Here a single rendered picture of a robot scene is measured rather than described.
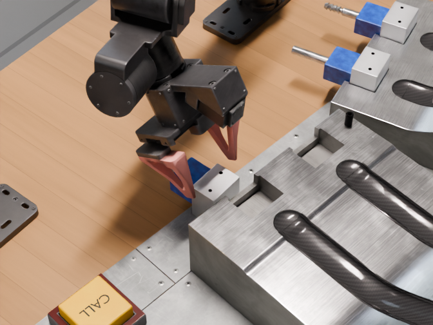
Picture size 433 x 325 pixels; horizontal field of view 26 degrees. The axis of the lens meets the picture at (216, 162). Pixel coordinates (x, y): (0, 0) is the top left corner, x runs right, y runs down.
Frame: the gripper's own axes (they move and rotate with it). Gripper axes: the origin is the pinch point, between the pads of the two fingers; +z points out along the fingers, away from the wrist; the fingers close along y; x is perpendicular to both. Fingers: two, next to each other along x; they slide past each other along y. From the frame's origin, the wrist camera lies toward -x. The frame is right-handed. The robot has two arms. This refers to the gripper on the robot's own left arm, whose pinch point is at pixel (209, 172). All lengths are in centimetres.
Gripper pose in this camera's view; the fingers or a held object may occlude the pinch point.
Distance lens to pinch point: 113.7
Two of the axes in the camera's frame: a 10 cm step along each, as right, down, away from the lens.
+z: 3.8, 8.1, 4.6
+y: 6.4, -5.8, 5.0
